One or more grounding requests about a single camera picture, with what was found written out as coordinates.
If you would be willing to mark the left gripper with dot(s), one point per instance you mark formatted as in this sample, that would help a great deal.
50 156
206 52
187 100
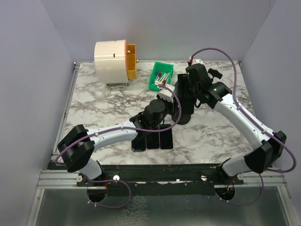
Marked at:
173 106

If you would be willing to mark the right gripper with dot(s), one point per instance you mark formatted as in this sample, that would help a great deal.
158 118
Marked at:
183 81

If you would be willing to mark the black phone stand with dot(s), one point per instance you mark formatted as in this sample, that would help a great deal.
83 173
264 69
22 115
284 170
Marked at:
184 119
215 74

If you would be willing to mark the purple edged phone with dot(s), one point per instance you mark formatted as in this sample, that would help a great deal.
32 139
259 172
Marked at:
152 141

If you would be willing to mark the black phone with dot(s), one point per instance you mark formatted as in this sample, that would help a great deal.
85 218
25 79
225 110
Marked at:
138 144

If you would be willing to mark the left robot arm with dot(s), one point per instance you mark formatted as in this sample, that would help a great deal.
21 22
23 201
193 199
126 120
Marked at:
76 148

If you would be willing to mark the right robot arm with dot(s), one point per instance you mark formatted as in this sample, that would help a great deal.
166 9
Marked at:
197 83

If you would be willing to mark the markers in green bin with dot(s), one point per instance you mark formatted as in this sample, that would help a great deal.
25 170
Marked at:
161 78

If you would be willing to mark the green plastic bin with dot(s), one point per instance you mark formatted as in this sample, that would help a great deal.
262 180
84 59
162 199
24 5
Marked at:
162 72

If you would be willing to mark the orange drawer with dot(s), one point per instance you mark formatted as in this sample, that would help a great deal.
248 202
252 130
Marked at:
131 62

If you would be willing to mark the white round drawer cabinet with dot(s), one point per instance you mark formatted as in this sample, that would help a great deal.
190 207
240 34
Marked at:
110 61

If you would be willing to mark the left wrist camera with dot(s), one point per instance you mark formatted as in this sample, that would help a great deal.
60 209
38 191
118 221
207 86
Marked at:
165 94

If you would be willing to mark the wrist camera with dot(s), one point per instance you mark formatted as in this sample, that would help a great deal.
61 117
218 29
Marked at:
193 61
165 94

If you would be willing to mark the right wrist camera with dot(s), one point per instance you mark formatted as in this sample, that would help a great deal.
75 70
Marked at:
193 61

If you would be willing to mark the black front mounting rail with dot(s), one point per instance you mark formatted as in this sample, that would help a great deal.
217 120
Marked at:
153 180

